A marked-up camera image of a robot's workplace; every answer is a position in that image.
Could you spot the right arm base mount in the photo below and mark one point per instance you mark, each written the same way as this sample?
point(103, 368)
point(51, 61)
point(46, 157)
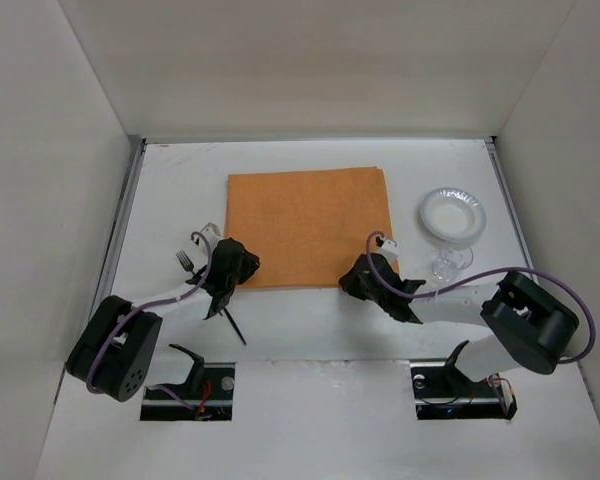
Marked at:
point(442, 392)

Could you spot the black plastic knife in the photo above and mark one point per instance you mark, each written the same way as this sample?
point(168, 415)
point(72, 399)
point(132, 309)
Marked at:
point(235, 326)

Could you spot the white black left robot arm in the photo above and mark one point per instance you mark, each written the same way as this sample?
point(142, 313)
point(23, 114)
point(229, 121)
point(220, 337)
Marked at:
point(114, 353)

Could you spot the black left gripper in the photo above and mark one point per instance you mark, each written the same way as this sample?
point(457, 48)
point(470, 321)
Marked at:
point(225, 279)

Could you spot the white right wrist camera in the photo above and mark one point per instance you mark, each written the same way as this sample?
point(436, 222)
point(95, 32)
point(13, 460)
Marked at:
point(387, 248)

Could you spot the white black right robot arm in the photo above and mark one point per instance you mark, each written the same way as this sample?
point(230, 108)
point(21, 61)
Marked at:
point(529, 328)

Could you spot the white paper bowl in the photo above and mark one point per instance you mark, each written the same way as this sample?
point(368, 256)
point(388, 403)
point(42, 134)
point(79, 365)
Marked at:
point(453, 215)

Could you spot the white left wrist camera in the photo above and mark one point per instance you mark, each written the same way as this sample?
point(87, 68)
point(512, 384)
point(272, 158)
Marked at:
point(210, 232)

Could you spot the orange cloth placemat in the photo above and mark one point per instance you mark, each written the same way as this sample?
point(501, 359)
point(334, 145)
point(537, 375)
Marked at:
point(306, 227)

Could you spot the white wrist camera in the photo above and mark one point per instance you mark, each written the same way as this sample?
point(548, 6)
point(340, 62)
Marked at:
point(387, 248)
point(210, 232)

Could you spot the clear plastic cup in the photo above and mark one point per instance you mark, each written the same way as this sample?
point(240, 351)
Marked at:
point(451, 262)

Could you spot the black plastic fork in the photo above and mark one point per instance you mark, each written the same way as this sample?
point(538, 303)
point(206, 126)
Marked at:
point(188, 266)

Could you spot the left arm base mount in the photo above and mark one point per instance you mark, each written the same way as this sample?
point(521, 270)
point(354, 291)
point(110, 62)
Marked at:
point(183, 386)

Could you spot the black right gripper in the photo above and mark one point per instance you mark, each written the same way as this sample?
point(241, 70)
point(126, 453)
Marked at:
point(362, 282)

